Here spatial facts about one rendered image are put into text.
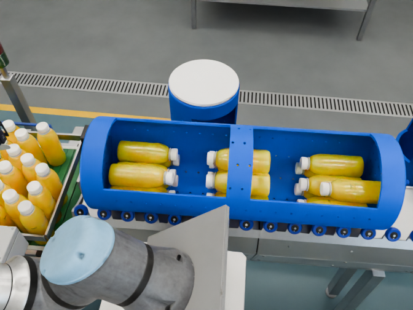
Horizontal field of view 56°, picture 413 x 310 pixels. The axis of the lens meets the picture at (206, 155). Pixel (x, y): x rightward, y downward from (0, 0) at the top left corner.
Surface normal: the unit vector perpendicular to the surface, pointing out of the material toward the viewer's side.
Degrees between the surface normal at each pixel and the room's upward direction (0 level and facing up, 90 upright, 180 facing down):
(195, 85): 0
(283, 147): 79
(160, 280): 31
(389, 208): 65
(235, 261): 0
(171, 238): 43
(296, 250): 70
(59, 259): 36
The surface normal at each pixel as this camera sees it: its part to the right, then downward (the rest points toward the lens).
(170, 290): 0.40, -0.20
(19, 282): 0.11, -0.47
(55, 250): -0.58, -0.58
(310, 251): -0.07, 0.52
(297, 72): 0.01, -0.63
